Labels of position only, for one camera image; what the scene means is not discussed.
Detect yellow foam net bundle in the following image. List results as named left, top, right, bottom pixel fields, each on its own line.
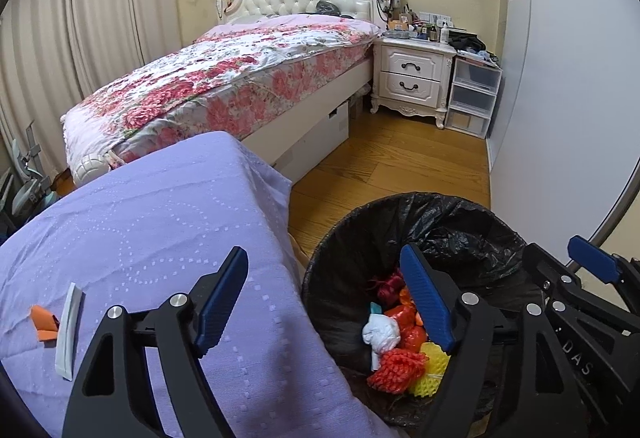
left=409, top=342, right=450, bottom=398

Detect red foam net bundle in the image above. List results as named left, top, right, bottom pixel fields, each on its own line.
left=367, top=348, right=427, bottom=395

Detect white tissue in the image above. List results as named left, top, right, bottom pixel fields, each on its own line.
left=362, top=313, right=400, bottom=372

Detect light blue packet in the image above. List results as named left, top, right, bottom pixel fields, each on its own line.
left=370, top=302, right=383, bottom=314

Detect white sachet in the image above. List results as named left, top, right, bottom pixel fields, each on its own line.
left=54, top=283, right=84, bottom=382

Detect dark red wrapper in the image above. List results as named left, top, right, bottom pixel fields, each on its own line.
left=375, top=269, right=406, bottom=309

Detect black trash bag bin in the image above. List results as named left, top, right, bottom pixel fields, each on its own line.
left=302, top=192, right=542, bottom=435

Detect purple tablecloth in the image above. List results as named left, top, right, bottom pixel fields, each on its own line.
left=1, top=132, right=390, bottom=437

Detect white sliding wardrobe door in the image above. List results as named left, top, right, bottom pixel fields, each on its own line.
left=487, top=0, right=639, bottom=260

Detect orange paper piece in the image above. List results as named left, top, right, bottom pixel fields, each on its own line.
left=29, top=305, right=60, bottom=343

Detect translucent plastic drawer unit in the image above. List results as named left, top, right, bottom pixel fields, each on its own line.
left=445, top=53, right=502, bottom=139

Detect grey office chair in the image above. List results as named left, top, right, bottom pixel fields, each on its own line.
left=1, top=123, right=60, bottom=235

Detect white under-bed storage box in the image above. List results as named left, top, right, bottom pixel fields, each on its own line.
left=273, top=102, right=349, bottom=184

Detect white two-drawer nightstand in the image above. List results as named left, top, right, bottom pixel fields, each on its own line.
left=370, top=37, right=457, bottom=129

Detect pink floral bedspread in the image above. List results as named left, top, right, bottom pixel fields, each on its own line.
left=61, top=14, right=381, bottom=171

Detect clutter on nightstand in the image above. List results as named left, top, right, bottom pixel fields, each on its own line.
left=375, top=0, right=499, bottom=67

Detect beige curtains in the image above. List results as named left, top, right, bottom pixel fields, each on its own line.
left=1, top=0, right=181, bottom=177

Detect dark item on pillow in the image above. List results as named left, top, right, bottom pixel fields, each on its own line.
left=314, top=0, right=354, bottom=20

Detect white tufted bed frame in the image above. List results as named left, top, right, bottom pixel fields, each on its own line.
left=62, top=0, right=382, bottom=185

